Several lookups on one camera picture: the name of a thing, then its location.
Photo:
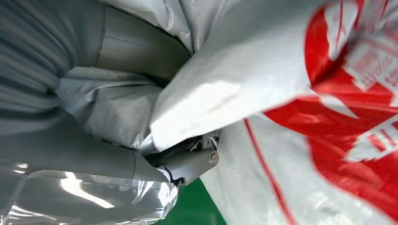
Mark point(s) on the green conveyor belt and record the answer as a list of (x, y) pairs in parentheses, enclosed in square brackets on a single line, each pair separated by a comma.
[(192, 208)]

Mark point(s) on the clear plastic film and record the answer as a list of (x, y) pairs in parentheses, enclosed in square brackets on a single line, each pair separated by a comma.
[(77, 202)]

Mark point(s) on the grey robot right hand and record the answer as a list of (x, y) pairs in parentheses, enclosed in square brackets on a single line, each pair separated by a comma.
[(77, 155)]

